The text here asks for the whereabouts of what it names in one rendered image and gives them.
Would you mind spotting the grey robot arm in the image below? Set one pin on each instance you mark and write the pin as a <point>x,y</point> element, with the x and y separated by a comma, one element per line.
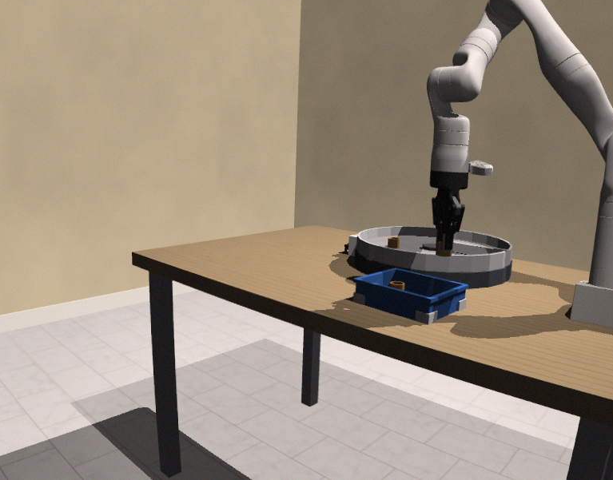
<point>570,75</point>

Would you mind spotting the blue crate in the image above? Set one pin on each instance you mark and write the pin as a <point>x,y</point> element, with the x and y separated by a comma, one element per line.
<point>437,297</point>

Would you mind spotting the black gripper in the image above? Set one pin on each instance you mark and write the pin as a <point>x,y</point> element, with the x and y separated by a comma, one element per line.
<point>448,199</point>

